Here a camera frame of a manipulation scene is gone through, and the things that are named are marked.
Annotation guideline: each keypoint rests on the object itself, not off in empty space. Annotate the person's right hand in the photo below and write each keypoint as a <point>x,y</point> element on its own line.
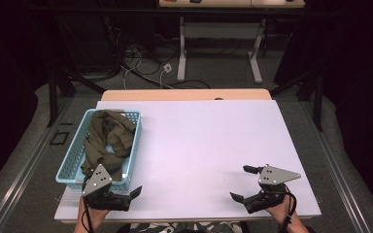
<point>286,212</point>

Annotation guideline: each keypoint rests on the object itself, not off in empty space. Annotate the light blue plastic basket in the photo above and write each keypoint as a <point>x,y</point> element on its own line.
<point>74,158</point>

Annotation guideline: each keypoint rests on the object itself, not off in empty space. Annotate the person's patterned clothing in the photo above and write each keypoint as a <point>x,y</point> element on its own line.
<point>181,227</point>

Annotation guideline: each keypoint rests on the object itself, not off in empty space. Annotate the desk with white legs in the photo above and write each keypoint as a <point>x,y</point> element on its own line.
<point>220,30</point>

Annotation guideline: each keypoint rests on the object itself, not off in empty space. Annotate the person's left hand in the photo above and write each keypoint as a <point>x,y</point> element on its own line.
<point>94,216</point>

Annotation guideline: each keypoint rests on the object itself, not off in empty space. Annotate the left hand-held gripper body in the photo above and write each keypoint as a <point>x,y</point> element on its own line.
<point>97,181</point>

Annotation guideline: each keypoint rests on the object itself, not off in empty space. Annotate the white power plug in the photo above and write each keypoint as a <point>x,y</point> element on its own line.
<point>167,68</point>

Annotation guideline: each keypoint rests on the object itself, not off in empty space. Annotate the olive green pants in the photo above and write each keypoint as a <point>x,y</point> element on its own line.
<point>110,139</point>

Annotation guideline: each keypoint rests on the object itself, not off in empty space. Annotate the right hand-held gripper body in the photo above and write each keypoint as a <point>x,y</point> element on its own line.
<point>273,176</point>

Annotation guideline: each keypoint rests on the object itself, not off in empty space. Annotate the black metal stand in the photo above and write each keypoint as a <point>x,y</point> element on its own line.
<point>61,87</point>
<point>311,93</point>

